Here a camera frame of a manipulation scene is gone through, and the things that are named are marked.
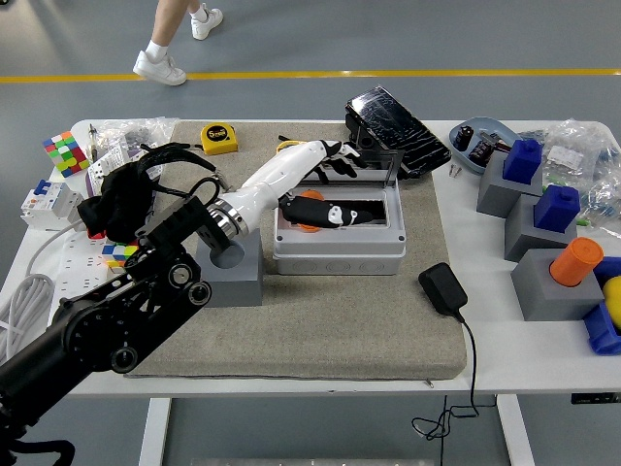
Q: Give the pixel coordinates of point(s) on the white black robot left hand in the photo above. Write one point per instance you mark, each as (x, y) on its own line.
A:
(281, 175)

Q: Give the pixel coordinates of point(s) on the orange cylinder battery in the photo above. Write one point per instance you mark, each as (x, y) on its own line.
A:
(576, 262)
(310, 194)

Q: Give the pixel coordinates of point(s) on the grey electrical box with lid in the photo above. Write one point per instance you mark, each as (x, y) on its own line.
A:
(339, 252)

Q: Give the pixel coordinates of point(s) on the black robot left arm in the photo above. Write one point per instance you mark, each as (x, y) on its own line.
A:
(121, 315)

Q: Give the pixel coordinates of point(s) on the blue square battery block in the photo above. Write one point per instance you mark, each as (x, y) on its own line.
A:
(556, 208)
(521, 161)

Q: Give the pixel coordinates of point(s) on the yellow round tape measure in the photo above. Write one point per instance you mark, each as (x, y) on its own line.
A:
(286, 143)

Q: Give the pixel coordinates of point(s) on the yellow square tape measure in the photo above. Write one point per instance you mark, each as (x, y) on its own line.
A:
(219, 139)

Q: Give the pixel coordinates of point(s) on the grey block with round hole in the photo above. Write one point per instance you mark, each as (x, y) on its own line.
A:
(238, 286)

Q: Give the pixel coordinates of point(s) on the grey-brown mat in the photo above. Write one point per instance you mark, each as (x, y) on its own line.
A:
(315, 330)

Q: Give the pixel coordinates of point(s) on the person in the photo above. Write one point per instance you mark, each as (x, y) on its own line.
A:
(162, 65)

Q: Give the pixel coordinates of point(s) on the white printed carton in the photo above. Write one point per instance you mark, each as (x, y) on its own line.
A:
(114, 160)

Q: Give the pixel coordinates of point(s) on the black cloth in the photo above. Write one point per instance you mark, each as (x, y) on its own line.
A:
(116, 209)

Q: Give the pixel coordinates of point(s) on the small colourful puzzle cube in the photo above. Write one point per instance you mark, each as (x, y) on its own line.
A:
(116, 253)

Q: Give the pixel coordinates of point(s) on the black capacitor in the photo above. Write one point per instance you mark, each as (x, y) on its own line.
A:
(479, 150)
(464, 137)

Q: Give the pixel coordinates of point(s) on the clear pen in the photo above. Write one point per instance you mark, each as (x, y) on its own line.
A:
(92, 141)

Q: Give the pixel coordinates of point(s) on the black power adapter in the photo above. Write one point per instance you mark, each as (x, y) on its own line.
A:
(442, 289)

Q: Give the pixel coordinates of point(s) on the blue-grey tray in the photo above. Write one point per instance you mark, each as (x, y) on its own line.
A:
(485, 123)

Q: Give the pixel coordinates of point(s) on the small silver part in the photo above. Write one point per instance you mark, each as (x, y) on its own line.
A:
(492, 139)

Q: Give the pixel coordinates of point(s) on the grey holder block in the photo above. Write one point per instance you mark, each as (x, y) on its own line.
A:
(524, 238)
(543, 296)
(495, 194)

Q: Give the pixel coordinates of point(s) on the large colourful puzzle cube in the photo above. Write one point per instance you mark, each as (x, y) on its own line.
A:
(65, 153)

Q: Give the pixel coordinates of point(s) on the white power strip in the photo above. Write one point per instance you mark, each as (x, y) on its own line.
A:
(82, 272)

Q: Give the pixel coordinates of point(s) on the white circuit breaker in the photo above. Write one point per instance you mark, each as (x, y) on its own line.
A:
(48, 204)

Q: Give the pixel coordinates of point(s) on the white table leg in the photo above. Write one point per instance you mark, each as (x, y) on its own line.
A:
(154, 432)
(515, 432)

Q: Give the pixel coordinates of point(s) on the clear bags of parts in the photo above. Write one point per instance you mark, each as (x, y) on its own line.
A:
(572, 150)

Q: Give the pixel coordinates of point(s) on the yellow round object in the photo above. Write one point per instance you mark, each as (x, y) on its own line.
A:
(615, 301)

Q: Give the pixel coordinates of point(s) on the blue plastic bin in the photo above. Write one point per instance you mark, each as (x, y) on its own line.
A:
(601, 332)

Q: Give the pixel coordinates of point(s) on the black table control panel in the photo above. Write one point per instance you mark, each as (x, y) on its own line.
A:
(594, 399)

